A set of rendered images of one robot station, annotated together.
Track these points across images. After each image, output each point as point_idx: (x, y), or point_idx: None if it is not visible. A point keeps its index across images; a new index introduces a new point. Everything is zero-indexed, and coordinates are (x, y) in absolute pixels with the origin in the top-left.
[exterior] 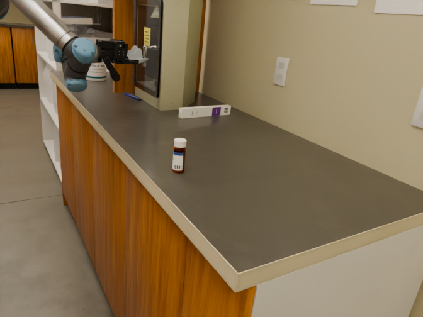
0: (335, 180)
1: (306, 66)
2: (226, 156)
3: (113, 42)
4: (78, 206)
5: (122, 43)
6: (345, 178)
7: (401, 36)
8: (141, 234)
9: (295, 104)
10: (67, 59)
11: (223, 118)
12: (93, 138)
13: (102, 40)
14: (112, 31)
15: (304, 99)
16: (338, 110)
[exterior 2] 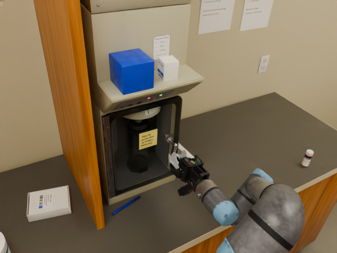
0: (274, 114)
1: (199, 73)
2: (267, 146)
3: (200, 163)
4: None
5: (199, 157)
6: (268, 111)
7: (251, 38)
8: None
9: (193, 97)
10: (236, 208)
11: (180, 141)
12: (193, 250)
13: (202, 171)
14: (91, 173)
15: (199, 91)
16: (222, 85)
